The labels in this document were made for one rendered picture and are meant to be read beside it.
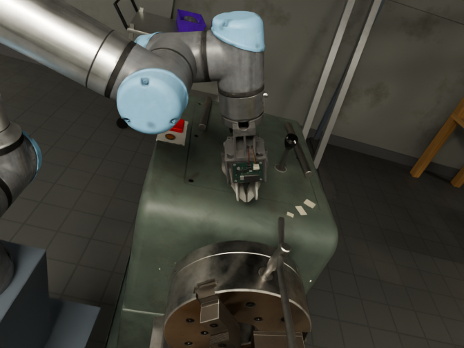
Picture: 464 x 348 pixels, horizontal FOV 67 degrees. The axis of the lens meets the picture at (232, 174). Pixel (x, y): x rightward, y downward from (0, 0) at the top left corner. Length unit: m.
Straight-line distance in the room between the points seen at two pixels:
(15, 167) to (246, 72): 0.47
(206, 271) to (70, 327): 0.55
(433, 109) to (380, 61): 0.86
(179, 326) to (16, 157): 0.46
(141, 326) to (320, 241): 0.56
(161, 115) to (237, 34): 0.18
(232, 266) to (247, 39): 0.43
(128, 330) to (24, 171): 0.57
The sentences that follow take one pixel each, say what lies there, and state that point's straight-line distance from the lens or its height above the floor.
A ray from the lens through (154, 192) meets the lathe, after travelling 0.78.
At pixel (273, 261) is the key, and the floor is 1.28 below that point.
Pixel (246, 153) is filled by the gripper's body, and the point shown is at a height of 1.47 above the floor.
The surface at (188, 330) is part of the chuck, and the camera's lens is 0.80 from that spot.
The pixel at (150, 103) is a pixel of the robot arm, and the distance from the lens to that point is 0.41.
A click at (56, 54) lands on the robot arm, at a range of 0.44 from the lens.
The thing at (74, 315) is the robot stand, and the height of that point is 0.75.
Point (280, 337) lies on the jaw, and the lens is 0.81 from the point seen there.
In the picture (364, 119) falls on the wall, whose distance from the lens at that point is 4.20.
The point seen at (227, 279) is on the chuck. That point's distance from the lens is 0.70.
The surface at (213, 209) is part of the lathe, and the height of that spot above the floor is 1.25.
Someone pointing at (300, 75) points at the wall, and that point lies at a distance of 3.85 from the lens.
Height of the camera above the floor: 1.77
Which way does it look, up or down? 35 degrees down
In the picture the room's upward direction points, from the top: 19 degrees clockwise
